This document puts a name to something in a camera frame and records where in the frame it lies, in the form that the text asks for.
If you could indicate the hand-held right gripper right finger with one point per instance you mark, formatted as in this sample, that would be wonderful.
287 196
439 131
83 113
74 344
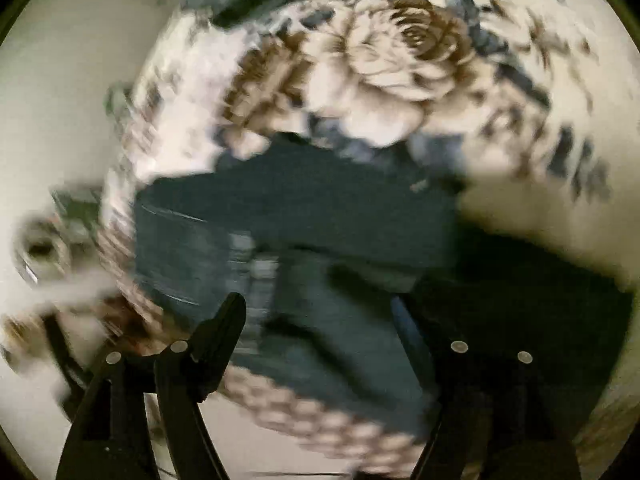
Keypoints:
411 330

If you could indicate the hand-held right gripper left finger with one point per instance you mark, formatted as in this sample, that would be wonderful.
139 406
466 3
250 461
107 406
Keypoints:
226 321

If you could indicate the dark blue jeans pants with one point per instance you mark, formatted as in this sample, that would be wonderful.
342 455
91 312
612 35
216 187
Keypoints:
320 220

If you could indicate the floral printed blanket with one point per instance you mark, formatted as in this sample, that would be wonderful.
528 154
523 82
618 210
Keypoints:
400 70

